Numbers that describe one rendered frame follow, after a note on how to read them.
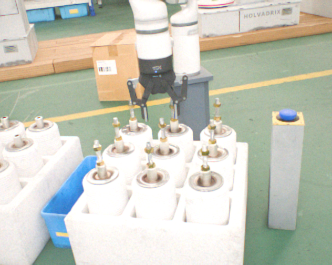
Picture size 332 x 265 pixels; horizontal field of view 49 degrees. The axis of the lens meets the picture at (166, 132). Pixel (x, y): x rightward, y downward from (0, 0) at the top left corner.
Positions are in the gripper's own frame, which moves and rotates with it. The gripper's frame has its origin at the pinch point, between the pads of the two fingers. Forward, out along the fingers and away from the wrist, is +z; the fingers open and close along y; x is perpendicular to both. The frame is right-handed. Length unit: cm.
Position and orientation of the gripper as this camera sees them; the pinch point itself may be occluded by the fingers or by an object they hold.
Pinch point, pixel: (161, 114)
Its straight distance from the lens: 85.8
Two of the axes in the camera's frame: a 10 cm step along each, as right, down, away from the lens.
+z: 0.9, 8.9, 4.4
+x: -0.3, -4.4, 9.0
